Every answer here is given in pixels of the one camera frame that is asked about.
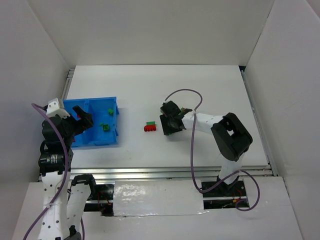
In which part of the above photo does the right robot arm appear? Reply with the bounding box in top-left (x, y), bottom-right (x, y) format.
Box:
top-left (160, 101), bottom-right (253, 190)

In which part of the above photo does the blue bin compartment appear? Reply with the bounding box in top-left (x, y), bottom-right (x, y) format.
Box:
top-left (63, 98), bottom-right (89, 148)
top-left (85, 96), bottom-right (119, 146)

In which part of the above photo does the green sloped lego brick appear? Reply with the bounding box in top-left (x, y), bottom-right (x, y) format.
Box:
top-left (146, 121), bottom-right (156, 126)

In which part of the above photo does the aluminium table rail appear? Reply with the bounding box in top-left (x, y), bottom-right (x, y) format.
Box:
top-left (37, 166), bottom-right (275, 181)

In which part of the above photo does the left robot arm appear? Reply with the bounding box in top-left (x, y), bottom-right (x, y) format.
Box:
top-left (33, 99), bottom-right (96, 240)

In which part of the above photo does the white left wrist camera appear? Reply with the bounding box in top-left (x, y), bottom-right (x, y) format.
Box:
top-left (46, 98), bottom-right (70, 119)

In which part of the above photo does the blue bin right compartment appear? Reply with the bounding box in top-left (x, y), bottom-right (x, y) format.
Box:
top-left (85, 96), bottom-right (119, 146)

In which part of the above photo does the green square lego brick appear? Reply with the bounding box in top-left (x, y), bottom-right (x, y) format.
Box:
top-left (102, 124), bottom-right (110, 132)

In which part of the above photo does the blue bin left compartment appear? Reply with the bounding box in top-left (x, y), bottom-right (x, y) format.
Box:
top-left (63, 98), bottom-right (89, 148)

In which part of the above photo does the red studded lego brick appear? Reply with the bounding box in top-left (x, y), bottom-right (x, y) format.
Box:
top-left (143, 124), bottom-right (157, 132)

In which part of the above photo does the silver foil tape sheet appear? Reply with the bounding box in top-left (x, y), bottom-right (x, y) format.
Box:
top-left (113, 180), bottom-right (205, 217)

